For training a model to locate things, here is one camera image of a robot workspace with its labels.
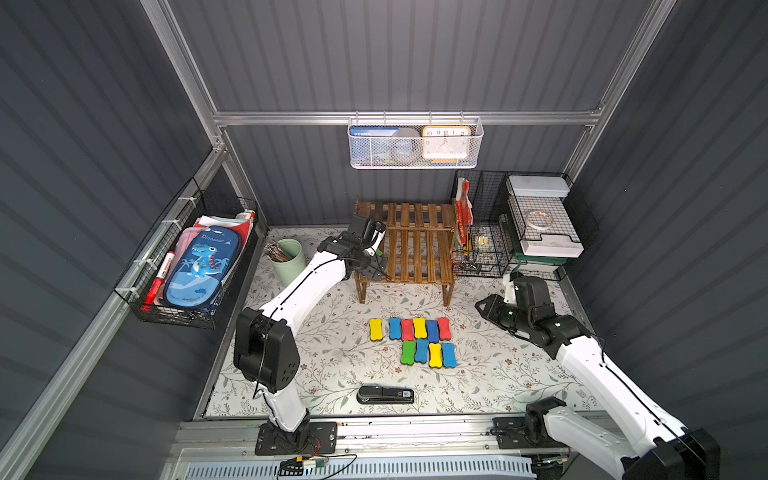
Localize black wire side basket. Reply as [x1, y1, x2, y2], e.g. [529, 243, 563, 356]
[115, 185, 258, 329]

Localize black wire desk organizer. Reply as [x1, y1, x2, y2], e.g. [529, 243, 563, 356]
[452, 170, 599, 281]

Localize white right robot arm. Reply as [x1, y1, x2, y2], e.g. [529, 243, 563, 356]
[475, 276, 721, 479]

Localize blue eraser shelf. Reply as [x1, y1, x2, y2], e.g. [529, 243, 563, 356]
[441, 343, 457, 368]
[388, 317, 402, 340]
[425, 320, 440, 343]
[414, 339, 429, 364]

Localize yellow eraser shelf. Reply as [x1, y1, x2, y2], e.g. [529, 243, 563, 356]
[428, 343, 443, 369]
[369, 318, 384, 342]
[413, 317, 428, 339]

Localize yellow eraser bottom shelf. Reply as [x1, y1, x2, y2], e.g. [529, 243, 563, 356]
[428, 343, 443, 369]

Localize white paper tray stack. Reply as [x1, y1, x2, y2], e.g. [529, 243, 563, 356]
[506, 174, 584, 259]

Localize yellow eraser top shelf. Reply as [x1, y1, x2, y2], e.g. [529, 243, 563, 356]
[413, 317, 428, 339]
[369, 318, 384, 342]

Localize red eraser top shelf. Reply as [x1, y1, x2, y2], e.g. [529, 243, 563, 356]
[437, 317, 452, 341]
[401, 319, 415, 341]

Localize white wire hanging basket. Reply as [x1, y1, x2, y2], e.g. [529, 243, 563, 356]
[347, 116, 485, 170]

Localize blue eraser bottom shelf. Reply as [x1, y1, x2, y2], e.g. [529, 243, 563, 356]
[414, 339, 429, 364]
[441, 343, 457, 368]

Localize pencils in cup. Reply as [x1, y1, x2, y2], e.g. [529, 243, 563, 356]
[264, 242, 293, 263]

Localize blue dinosaur pencil case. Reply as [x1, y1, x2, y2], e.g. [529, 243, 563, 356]
[163, 226, 241, 310]

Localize wooden two-tier shelf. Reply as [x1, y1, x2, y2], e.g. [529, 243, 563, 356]
[354, 199, 458, 307]

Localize grey tape roll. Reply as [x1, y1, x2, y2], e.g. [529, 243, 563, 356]
[390, 127, 422, 165]

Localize green pencil cup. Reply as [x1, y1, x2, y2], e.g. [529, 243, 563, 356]
[270, 238, 306, 286]

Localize black stapler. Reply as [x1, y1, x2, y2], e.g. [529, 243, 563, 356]
[356, 385, 415, 405]

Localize red book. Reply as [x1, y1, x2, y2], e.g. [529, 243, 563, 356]
[454, 177, 473, 248]

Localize orange alarm clock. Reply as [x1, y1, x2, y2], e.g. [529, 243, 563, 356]
[421, 125, 472, 163]

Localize blue eraser top shelf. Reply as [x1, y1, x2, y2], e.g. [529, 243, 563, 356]
[425, 320, 440, 343]
[388, 317, 402, 340]

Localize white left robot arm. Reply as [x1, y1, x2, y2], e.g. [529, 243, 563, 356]
[233, 215, 386, 452]

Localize metal base rail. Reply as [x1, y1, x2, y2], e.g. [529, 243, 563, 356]
[173, 413, 655, 463]

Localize red marker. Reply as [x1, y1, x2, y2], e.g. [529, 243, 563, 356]
[140, 251, 175, 312]

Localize blue box in basket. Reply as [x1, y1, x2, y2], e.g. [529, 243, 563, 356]
[348, 126, 398, 169]

